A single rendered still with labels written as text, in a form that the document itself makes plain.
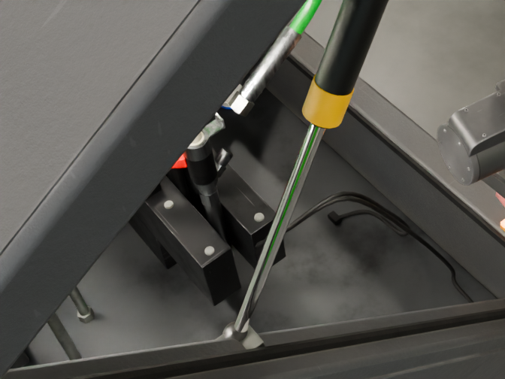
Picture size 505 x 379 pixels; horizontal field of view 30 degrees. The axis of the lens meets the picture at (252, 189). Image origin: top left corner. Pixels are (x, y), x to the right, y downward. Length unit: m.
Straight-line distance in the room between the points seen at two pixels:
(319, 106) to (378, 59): 2.08
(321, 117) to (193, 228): 0.58
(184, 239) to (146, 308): 0.17
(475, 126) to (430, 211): 0.33
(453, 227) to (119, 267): 0.40
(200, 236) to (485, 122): 0.34
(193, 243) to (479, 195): 0.31
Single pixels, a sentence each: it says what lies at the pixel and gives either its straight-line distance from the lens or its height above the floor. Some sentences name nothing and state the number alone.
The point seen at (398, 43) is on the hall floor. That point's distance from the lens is 2.54.
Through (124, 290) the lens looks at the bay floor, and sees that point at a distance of 1.15.
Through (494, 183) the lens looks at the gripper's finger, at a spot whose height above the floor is 1.04.
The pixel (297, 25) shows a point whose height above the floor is 1.17.
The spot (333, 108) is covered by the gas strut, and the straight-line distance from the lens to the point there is 0.42.
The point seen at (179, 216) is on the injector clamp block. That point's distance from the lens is 1.01.
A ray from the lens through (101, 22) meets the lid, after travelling 0.30.
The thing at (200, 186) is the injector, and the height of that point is 1.04.
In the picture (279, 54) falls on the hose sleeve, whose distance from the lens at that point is 0.90.
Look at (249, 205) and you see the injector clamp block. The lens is 1.00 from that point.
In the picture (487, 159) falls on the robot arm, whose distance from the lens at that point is 0.81.
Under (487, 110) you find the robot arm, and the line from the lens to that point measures 0.80.
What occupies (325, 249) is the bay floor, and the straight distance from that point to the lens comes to 1.14.
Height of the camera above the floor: 1.78
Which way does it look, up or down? 52 degrees down
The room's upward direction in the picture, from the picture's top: 12 degrees counter-clockwise
